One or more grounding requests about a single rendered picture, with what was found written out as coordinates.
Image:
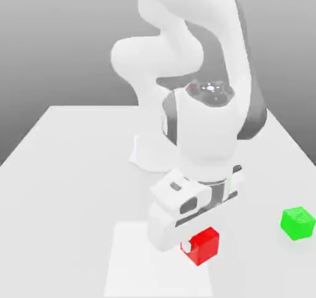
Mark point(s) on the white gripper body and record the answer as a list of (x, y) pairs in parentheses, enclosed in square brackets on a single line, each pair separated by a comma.
[(161, 231)]

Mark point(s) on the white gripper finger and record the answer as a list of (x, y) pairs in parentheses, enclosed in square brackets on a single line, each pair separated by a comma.
[(185, 246)]

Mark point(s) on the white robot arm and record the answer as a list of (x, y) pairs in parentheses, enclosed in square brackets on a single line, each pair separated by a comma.
[(207, 135)]

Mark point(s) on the small red cube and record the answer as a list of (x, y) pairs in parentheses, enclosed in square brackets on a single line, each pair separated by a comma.
[(205, 246)]

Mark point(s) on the small green cube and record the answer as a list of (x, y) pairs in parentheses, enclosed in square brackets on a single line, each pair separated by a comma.
[(297, 224)]

